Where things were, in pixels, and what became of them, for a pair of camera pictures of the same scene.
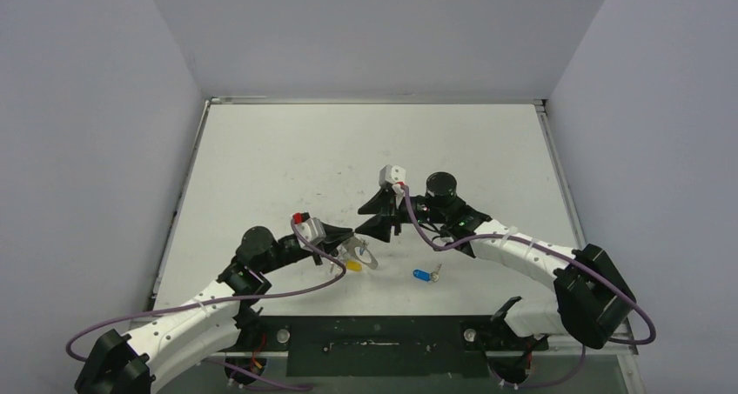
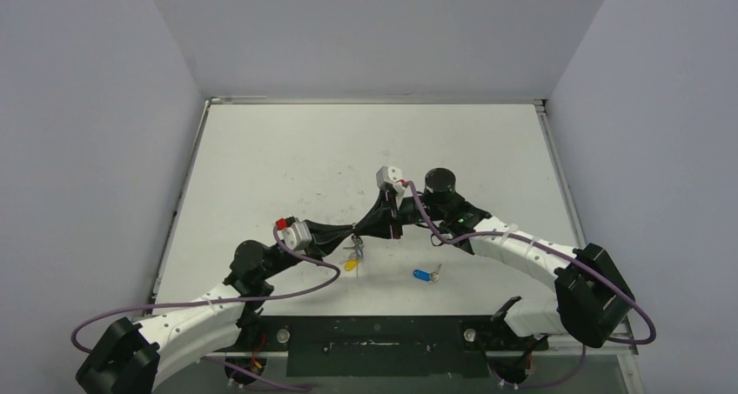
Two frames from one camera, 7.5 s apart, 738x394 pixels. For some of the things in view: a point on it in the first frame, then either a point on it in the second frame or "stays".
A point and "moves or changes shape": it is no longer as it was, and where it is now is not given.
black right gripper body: [394, 208] stays
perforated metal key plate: [357, 253] moves or changes shape
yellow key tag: [353, 265] stays
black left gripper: [335, 236] stays
